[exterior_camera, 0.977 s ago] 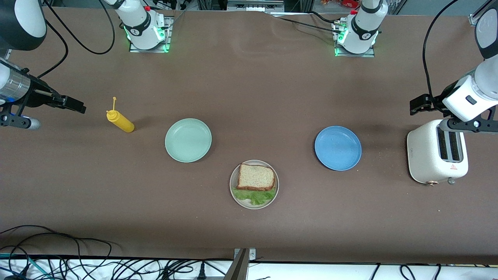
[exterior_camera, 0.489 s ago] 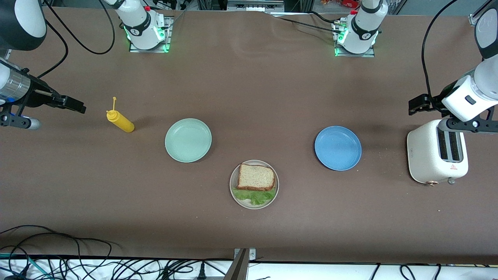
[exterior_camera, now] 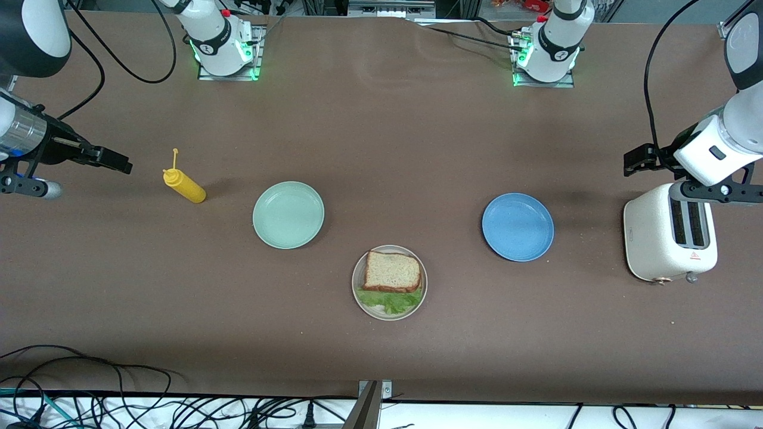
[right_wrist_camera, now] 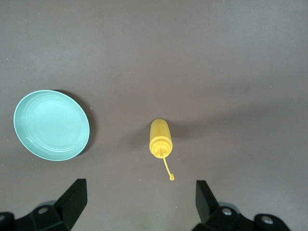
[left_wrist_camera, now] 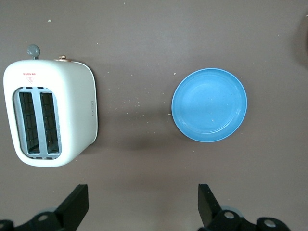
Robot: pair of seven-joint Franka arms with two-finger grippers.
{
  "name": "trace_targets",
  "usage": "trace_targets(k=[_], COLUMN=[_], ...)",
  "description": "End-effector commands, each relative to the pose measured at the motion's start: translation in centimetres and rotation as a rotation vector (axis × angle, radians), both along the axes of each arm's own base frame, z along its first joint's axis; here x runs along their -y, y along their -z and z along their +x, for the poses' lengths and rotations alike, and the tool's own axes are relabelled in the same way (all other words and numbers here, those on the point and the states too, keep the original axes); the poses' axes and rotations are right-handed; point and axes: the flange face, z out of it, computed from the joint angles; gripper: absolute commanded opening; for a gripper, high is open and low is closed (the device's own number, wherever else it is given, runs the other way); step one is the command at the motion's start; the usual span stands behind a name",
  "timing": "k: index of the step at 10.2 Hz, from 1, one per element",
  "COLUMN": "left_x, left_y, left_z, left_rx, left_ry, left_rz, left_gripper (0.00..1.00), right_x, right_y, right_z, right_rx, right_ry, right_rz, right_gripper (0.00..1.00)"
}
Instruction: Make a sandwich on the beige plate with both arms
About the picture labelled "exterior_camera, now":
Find yellow mustard squeeze bottle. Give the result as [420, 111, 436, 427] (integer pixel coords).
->
[163, 148, 207, 204]

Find brown bread slice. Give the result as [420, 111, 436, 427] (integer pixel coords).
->
[362, 250, 423, 294]

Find green lettuce leaf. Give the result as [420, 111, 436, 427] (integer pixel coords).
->
[356, 287, 424, 315]

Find blue plate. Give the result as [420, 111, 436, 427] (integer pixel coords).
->
[482, 192, 555, 262]

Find green plate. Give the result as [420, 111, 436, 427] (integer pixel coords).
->
[252, 181, 325, 250]

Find beige plate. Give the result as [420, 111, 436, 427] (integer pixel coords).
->
[351, 245, 429, 321]

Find white two-slot toaster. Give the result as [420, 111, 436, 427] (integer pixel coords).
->
[623, 182, 718, 284]

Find red packet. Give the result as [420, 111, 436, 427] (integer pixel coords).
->
[492, 0, 552, 14]

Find grey electronics box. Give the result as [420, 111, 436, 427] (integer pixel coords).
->
[348, 0, 436, 18]

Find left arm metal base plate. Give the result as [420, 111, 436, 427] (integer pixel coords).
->
[511, 30, 576, 89]

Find aluminium frame rail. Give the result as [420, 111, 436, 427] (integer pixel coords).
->
[718, 0, 755, 41]

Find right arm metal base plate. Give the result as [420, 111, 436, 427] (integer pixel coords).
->
[197, 24, 264, 82]

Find black base cable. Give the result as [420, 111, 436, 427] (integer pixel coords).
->
[417, 24, 528, 53]

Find teal floor cable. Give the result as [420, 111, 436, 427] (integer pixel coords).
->
[0, 387, 81, 428]

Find grey metal table bracket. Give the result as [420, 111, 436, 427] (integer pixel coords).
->
[343, 380, 393, 429]

